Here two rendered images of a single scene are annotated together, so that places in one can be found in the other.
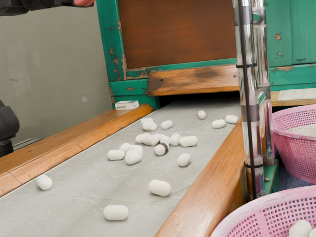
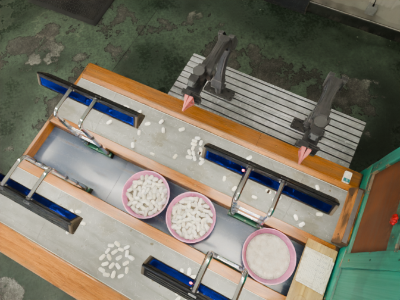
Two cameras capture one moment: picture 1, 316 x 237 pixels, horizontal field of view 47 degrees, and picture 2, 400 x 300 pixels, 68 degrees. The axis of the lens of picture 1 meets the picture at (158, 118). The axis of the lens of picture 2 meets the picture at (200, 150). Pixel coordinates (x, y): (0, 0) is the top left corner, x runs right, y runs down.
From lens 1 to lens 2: 1.52 m
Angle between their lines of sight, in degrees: 84
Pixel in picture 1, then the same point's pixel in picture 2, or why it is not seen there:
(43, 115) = not seen: outside the picture
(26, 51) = not seen: outside the picture
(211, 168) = not seen: hidden behind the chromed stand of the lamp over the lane
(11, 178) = (253, 147)
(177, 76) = (350, 203)
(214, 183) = (225, 200)
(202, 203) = (216, 196)
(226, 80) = (337, 230)
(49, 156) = (270, 154)
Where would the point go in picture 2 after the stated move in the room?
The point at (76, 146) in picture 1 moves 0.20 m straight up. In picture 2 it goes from (283, 161) to (291, 148)
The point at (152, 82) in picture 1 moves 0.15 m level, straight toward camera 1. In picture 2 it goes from (352, 190) to (322, 189)
